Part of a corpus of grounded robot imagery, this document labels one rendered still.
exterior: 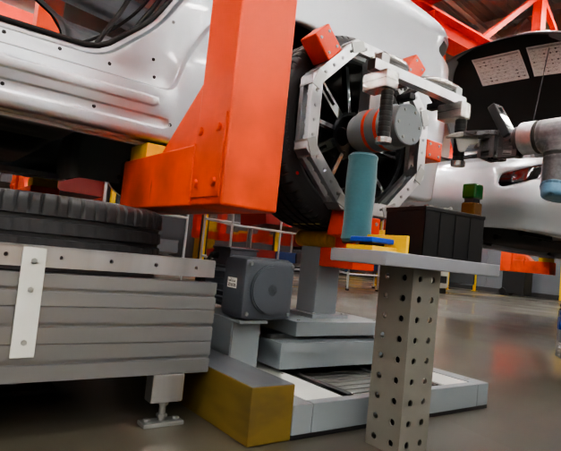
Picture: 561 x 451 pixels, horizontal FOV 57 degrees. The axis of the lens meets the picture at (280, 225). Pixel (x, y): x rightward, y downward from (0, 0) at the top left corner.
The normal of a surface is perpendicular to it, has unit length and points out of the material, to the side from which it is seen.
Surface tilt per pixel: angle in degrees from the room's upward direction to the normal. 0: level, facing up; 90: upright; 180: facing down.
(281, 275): 90
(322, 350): 90
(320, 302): 90
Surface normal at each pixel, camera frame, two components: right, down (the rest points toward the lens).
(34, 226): 0.40, -0.01
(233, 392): -0.80, -0.11
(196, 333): 0.59, 0.01
